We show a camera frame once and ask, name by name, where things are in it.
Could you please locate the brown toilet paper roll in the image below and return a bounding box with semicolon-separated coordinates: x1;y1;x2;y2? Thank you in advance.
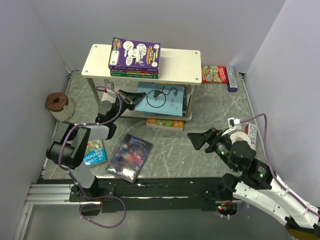
45;92;75;122

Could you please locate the blue 26-Storey Treehouse book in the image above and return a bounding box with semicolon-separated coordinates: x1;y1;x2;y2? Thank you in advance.
83;140;108;167

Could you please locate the purple comic paperback book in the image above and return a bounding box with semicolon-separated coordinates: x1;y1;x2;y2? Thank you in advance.
108;37;161;73

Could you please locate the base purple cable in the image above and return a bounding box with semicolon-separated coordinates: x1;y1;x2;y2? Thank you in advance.
79;194;127;228

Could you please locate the white blue toothpaste box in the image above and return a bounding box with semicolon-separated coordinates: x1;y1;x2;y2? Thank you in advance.
225;66;238;93

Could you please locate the white two-tier shelf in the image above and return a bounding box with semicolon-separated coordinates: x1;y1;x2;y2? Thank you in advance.
81;44;202;121

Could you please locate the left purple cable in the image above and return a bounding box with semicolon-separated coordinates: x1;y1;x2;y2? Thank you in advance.
57;85;123;201

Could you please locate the green Treehouse book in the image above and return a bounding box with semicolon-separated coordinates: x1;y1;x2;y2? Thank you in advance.
110;72;159;79

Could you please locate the red and white box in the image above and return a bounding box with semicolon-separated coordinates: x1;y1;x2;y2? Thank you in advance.
245;123;257;151

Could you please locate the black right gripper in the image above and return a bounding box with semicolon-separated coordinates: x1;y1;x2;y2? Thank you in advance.
186;126;238;171

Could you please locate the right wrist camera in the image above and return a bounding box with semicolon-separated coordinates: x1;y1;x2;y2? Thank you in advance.
222;117;242;136

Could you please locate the dark purple Crusoe book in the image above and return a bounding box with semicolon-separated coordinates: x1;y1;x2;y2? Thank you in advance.
106;134;153;183

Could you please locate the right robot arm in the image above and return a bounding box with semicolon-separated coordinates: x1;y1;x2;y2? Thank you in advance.
187;128;320;239

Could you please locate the Roald Dahl Charlie book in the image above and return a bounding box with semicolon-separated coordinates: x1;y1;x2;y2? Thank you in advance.
109;69;159;75

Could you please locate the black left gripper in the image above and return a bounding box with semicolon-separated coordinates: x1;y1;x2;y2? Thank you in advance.
110;89;147;123

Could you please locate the orange Treehouse book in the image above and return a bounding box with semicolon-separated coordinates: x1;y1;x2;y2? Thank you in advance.
146;118;184;132

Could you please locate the red picture book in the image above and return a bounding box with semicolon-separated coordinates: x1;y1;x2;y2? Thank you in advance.
201;65;228;84

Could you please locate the black Moon and Sixpence book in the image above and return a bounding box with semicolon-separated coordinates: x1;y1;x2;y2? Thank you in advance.
182;85;188;115

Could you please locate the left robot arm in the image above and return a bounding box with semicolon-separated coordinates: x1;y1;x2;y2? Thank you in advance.
46;88;147;201

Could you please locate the light blue cat book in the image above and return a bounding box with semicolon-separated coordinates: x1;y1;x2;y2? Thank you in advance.
135;81;185;117

